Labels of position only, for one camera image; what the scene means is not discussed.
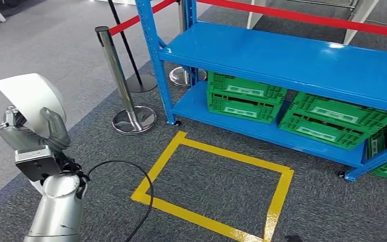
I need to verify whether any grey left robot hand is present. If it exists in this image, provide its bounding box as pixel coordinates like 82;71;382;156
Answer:
0;106;71;153

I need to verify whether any white curved plastic part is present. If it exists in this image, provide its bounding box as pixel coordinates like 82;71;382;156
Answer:
0;73;68;138

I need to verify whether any blue metal shelf rack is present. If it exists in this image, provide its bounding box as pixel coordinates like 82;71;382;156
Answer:
134;0;387;183

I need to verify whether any black pole stand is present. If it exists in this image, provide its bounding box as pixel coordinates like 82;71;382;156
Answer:
106;0;157;93

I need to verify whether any red barrier belt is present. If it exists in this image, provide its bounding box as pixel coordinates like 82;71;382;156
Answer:
197;0;387;40
108;0;177;37

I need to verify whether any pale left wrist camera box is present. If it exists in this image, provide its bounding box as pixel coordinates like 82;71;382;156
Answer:
15;145;64;183

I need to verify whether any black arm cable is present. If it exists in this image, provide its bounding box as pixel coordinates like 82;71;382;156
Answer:
56;153;154;242

